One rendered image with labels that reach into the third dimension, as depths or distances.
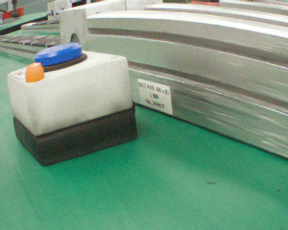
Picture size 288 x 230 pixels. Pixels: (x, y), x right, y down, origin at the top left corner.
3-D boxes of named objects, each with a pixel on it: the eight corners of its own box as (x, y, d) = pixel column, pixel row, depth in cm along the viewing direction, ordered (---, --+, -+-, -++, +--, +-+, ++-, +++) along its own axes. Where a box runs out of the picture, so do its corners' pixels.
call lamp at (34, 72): (23, 81, 31) (22, 65, 30) (40, 75, 31) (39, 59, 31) (29, 83, 29) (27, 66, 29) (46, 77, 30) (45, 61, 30)
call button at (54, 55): (30, 76, 35) (28, 53, 35) (71, 63, 37) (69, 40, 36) (44, 81, 32) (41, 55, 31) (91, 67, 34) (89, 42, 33)
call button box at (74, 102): (16, 138, 38) (5, 70, 36) (108, 110, 42) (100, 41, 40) (42, 168, 31) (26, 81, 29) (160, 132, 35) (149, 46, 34)
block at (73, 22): (47, 84, 56) (42, 15, 53) (133, 60, 62) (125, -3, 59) (73, 96, 49) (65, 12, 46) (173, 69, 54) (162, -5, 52)
